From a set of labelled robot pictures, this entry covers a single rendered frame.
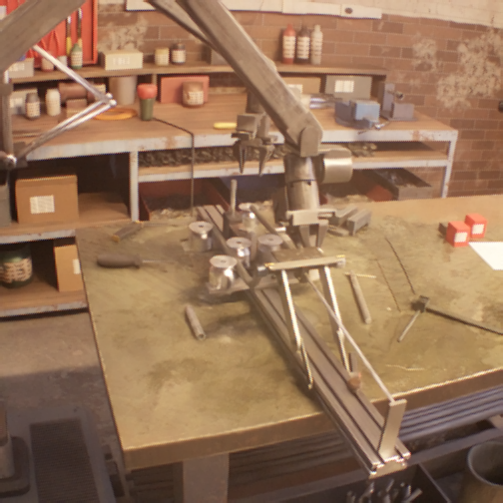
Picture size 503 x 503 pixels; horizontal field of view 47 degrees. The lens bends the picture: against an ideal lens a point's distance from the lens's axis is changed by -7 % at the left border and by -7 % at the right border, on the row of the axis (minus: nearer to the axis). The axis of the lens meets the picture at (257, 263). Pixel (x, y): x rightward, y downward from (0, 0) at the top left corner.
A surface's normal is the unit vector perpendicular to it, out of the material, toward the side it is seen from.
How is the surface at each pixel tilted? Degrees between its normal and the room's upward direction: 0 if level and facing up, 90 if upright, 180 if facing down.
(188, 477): 90
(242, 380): 0
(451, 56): 90
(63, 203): 90
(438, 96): 90
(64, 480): 0
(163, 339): 0
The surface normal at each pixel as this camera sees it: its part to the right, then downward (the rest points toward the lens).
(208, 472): 0.33, 0.45
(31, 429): 0.06, -0.89
